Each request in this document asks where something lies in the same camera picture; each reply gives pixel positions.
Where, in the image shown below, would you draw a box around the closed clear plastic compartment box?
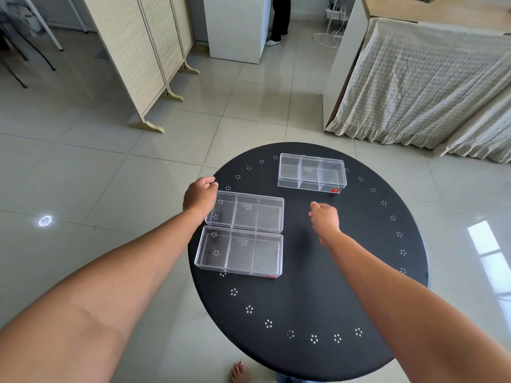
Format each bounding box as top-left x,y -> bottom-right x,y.
277,153 -> 347,195

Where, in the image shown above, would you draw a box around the person's right forearm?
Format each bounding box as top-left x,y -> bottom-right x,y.
320,231 -> 511,383

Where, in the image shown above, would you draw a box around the wooden top table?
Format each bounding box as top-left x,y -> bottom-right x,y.
322,0 -> 511,131

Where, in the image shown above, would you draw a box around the white cable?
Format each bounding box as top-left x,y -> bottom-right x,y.
313,12 -> 346,49

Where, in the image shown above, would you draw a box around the person's bare foot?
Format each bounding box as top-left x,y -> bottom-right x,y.
229,361 -> 248,383

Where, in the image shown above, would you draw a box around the person's left forearm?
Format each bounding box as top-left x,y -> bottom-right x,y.
0,208 -> 205,383

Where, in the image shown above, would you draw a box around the person's left hand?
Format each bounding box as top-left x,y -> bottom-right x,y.
183,176 -> 219,224

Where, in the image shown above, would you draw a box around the open clear plastic compartment box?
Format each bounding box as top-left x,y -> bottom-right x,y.
194,190 -> 285,280

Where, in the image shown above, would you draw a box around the person's right hand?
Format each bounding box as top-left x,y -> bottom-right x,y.
308,202 -> 341,246

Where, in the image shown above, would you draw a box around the person's blue jeans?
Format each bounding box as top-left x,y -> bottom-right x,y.
275,372 -> 322,383

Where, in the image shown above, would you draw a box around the black stand legs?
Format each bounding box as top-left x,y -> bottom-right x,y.
0,0 -> 57,89

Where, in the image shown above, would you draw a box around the beige ruffled cloth cover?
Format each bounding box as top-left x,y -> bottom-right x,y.
325,17 -> 511,163

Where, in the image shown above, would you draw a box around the white pole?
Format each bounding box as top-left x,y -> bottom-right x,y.
23,0 -> 64,52

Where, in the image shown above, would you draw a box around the white cabinet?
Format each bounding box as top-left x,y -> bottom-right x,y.
202,0 -> 273,65

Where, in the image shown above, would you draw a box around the cream woven folding screen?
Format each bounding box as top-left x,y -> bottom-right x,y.
81,0 -> 200,134

